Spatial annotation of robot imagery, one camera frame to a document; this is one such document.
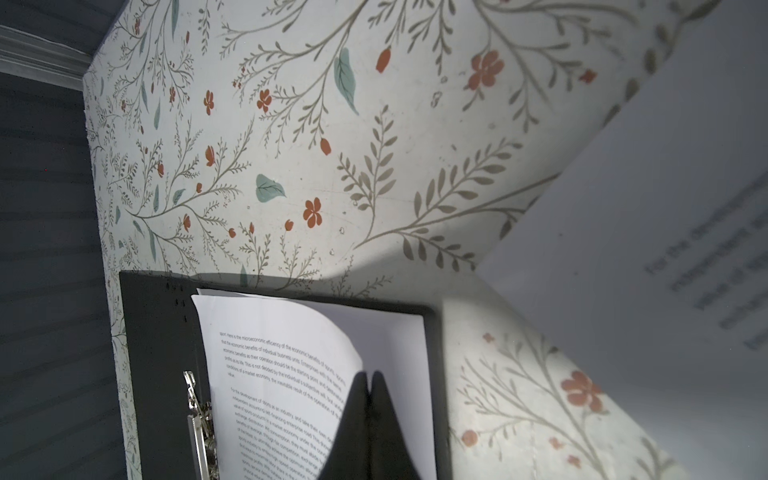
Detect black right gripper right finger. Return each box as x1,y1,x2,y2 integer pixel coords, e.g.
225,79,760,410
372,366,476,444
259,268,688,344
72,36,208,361
367,371,420,480

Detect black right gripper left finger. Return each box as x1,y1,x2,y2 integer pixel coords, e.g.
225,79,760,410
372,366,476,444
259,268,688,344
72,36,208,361
318,372,369,480

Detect black file folder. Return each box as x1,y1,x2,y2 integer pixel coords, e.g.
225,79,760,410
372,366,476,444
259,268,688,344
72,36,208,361
120,271,453,479

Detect metal folder clip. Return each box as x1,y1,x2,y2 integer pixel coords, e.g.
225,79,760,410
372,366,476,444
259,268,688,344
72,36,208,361
183,370,220,480

